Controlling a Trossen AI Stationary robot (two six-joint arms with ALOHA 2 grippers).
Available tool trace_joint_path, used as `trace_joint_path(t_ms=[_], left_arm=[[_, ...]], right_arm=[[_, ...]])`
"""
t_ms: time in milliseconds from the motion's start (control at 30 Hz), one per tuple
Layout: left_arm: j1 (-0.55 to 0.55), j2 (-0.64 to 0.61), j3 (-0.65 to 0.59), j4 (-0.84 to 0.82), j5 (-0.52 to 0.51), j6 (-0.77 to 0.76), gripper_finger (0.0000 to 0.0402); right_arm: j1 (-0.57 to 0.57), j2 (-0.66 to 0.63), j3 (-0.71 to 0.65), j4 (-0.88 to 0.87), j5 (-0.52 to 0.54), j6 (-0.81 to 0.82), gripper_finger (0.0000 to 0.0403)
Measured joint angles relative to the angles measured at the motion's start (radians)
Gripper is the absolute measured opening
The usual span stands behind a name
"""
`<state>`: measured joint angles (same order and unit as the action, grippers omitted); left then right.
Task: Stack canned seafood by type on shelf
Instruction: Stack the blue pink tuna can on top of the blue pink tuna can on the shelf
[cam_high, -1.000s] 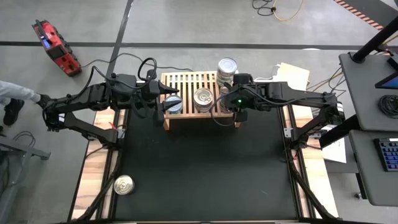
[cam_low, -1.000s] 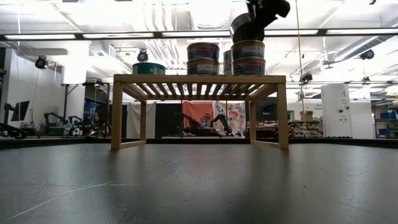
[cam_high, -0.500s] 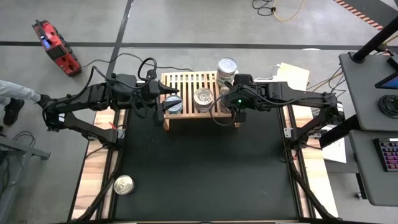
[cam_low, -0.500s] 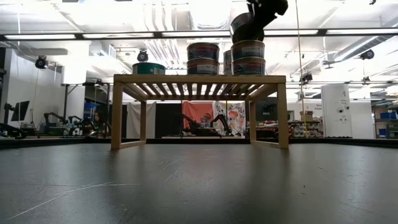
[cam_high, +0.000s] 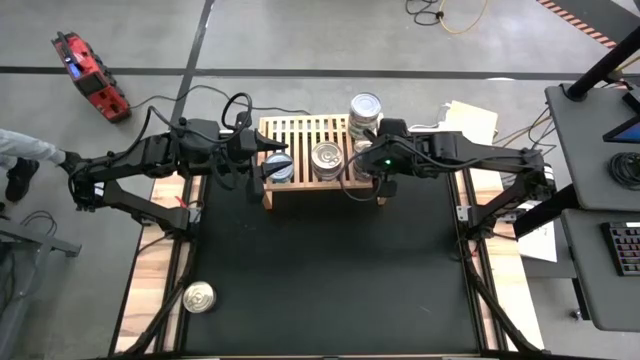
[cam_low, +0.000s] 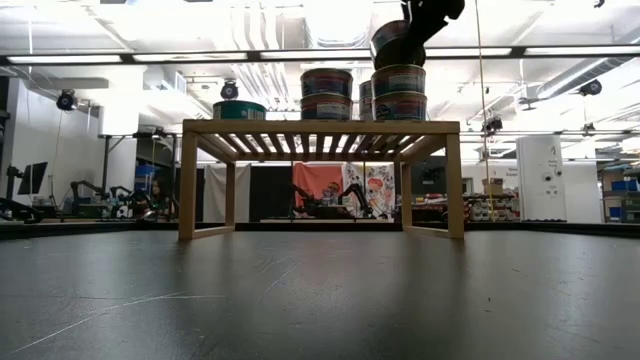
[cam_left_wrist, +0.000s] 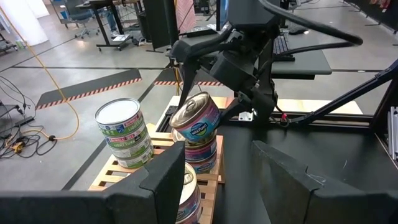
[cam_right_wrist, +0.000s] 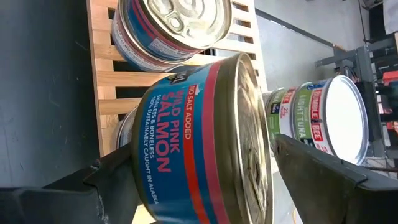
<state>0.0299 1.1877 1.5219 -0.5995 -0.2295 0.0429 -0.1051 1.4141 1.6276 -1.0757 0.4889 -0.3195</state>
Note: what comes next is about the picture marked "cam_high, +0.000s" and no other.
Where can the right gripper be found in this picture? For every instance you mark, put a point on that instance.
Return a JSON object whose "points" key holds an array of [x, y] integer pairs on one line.
{"points": [[400, 155]]}

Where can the grey side desk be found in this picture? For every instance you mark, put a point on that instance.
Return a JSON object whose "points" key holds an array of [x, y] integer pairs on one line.
{"points": [[585, 150], [590, 280]]}

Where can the black metal table frame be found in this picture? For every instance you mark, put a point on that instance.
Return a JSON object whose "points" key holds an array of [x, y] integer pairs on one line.
{"points": [[470, 280]]}

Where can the grey metal stand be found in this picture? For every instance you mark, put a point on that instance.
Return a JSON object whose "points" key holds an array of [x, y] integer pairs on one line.
{"points": [[40, 240]]}

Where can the person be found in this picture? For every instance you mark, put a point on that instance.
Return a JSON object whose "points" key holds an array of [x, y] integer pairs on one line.
{"points": [[25, 146]]}

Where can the yellow paper sheet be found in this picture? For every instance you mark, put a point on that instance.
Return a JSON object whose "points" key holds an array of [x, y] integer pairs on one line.
{"points": [[472, 120]]}

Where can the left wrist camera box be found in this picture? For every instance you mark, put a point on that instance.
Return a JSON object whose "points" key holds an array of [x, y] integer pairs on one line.
{"points": [[243, 120]]}

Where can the black metal post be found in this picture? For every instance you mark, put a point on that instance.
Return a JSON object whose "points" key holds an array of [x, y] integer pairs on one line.
{"points": [[600, 67]]}

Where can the teal label seafood can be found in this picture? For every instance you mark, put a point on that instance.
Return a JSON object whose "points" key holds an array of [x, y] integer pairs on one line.
{"points": [[282, 159]]}

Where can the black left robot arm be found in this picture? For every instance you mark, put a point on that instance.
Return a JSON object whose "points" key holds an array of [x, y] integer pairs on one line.
{"points": [[150, 155]]}

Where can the wooden slatted shelf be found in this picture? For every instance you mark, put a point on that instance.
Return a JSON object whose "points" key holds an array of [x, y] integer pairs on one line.
{"points": [[300, 135]]}

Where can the black metal beam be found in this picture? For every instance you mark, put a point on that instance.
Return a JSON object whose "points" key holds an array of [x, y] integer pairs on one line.
{"points": [[542, 214]]}

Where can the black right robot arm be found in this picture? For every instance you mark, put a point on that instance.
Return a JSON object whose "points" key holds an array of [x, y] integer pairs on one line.
{"points": [[490, 155]]}

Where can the red tool case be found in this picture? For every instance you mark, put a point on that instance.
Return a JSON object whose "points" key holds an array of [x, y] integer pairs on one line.
{"points": [[92, 80]]}

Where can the black keyboard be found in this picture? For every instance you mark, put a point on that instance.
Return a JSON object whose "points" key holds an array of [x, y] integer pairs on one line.
{"points": [[625, 250]]}

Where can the pale lid seafood can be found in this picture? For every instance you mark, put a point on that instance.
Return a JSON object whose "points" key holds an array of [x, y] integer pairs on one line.
{"points": [[199, 297]]}

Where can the black tablet screen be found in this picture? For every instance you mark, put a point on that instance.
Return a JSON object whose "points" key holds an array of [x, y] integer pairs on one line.
{"points": [[627, 131]]}

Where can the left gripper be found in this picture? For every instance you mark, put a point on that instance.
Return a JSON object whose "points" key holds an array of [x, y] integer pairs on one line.
{"points": [[240, 145]]}

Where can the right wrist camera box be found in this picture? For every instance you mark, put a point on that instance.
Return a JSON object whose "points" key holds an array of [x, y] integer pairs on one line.
{"points": [[394, 127]]}

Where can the white paper sheet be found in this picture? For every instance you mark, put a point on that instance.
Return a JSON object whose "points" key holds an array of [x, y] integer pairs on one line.
{"points": [[540, 242]]}

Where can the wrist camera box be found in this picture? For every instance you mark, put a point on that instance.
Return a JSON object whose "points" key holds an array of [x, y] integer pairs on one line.
{"points": [[243, 120], [394, 127]]}

